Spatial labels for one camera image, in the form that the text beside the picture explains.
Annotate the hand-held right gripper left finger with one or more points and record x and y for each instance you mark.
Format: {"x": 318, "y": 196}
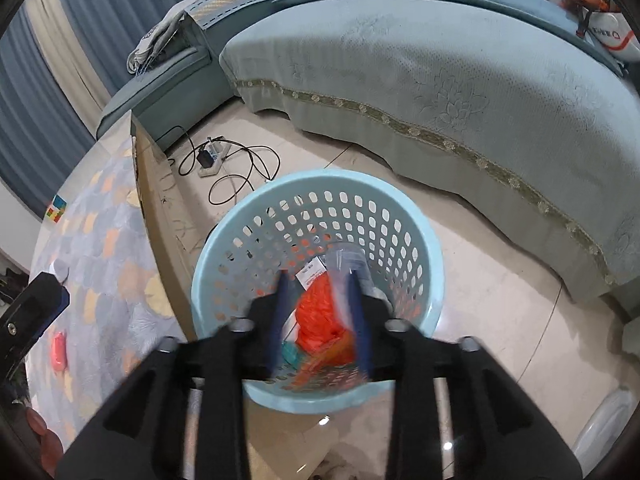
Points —
{"x": 278, "y": 320}

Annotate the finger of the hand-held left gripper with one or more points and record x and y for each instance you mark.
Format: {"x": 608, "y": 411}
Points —
{"x": 35, "y": 310}

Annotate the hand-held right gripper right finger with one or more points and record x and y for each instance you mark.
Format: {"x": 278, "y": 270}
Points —
{"x": 360, "y": 320}

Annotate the orange plastic bag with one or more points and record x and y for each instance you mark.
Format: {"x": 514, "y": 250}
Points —
{"x": 320, "y": 315}

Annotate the white printed packet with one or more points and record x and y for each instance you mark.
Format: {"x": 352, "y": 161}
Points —
{"x": 312, "y": 276}

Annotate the clear plastic bottle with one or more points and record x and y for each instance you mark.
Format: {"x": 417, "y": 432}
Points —
{"x": 345, "y": 260}

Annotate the light blue plastic basket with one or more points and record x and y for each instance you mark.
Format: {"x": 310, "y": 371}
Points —
{"x": 320, "y": 178}

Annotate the teal wrapper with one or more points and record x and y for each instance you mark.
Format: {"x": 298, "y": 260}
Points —
{"x": 292, "y": 354}

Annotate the colourful puzzle cube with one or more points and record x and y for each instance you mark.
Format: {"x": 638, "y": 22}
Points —
{"x": 56, "y": 208}

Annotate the red rounded object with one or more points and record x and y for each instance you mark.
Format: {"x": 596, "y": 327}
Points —
{"x": 42, "y": 440}

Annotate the coffee table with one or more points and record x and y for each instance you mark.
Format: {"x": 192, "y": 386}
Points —
{"x": 155, "y": 220}

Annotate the white power strip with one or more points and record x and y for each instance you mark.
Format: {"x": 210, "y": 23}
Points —
{"x": 217, "y": 160}

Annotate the blue sofa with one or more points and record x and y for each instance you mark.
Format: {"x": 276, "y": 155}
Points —
{"x": 400, "y": 70}

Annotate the white plastic object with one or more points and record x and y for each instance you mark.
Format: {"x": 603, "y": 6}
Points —
{"x": 602, "y": 427}

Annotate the beige curtain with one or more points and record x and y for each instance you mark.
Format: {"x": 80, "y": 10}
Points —
{"x": 70, "y": 45}

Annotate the grey blanket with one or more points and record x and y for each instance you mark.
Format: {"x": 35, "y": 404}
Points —
{"x": 160, "y": 35}

